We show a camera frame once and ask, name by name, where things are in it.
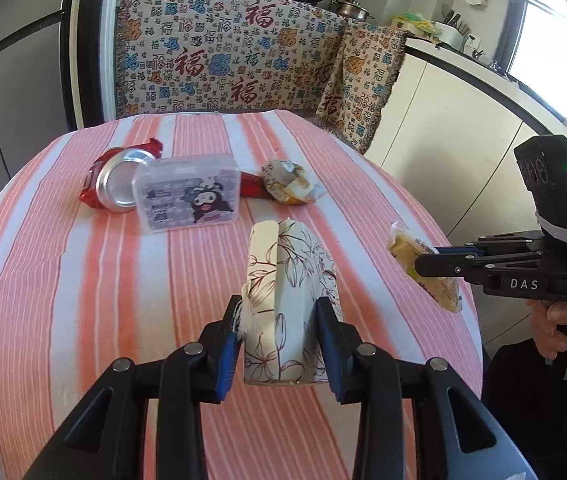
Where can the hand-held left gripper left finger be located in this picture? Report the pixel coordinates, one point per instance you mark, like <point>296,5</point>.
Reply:
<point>226,360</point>

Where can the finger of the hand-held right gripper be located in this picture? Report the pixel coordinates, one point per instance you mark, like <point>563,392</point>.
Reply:
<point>473,246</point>
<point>443,266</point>

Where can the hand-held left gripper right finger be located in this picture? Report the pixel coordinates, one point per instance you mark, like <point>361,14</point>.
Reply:
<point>331,360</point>

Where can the pale yellow snack packet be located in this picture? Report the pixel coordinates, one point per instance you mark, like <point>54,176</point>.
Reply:
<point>403,245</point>

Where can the floral paper carton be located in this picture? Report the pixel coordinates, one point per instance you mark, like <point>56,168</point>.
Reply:
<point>288,285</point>

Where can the person's right hand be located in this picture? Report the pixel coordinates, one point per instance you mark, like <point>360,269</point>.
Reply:
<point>546,332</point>

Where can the white kitchen cabinet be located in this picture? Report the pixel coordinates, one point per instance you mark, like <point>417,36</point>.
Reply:
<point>453,120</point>

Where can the window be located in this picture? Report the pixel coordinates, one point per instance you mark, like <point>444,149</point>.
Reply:
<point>553,35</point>

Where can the pink striped tablecloth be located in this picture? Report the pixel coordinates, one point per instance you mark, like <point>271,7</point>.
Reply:
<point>88,285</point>

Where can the dark cloth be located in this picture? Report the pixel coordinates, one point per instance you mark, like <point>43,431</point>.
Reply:
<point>528,410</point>

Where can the clear cartoon plastic box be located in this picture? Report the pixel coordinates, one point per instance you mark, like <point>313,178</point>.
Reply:
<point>188,195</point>

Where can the crumpled white yellow wrapper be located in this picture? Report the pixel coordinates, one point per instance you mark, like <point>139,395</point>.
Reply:
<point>291,182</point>

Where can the white knife holder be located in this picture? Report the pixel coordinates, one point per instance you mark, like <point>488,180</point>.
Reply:
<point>451,27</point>

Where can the fringed printed blanket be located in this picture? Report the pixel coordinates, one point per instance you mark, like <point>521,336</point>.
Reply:
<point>363,80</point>

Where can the red soda can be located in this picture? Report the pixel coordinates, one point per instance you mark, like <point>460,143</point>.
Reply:
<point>113,185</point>

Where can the yellow green bags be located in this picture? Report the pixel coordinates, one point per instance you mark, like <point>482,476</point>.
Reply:
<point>413,25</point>

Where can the steel pot with lid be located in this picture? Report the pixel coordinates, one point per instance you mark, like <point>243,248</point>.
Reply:
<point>353,9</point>

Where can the large printed blanket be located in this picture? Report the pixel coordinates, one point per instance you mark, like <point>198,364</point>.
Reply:
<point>223,60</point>

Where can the dark refrigerator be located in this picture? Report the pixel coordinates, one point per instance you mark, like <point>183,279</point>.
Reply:
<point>13,60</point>

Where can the wall power outlet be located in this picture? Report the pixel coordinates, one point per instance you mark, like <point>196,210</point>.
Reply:
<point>473,46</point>

